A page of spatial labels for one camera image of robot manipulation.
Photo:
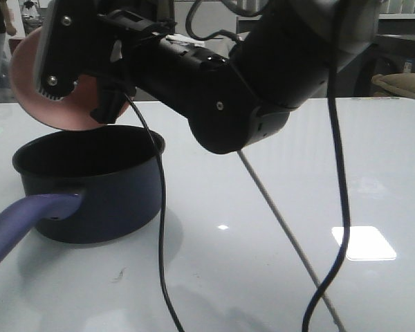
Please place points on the dark blue saucepan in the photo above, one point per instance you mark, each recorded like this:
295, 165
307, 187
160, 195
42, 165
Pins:
85, 186

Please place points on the dark side table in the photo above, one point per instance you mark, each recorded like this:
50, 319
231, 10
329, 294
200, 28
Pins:
389, 54

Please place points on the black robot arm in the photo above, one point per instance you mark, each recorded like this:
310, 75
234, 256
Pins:
284, 59

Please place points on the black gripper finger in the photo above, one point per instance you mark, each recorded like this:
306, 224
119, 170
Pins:
74, 40

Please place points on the pink plastic bowl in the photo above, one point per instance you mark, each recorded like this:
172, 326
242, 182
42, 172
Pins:
73, 112

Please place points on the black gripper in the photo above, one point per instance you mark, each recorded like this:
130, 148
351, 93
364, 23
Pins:
202, 86

